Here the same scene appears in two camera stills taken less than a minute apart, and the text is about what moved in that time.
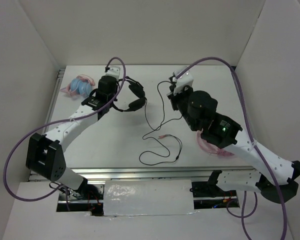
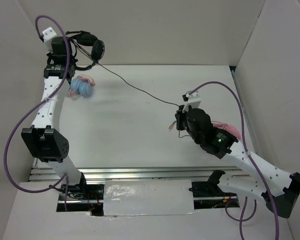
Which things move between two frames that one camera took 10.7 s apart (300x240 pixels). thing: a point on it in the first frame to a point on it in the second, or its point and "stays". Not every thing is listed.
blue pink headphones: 81,84 stays
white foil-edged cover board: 144,197 stays
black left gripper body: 115,89 to 73,61
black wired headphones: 139,104 to 88,45
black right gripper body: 178,100 to 181,122
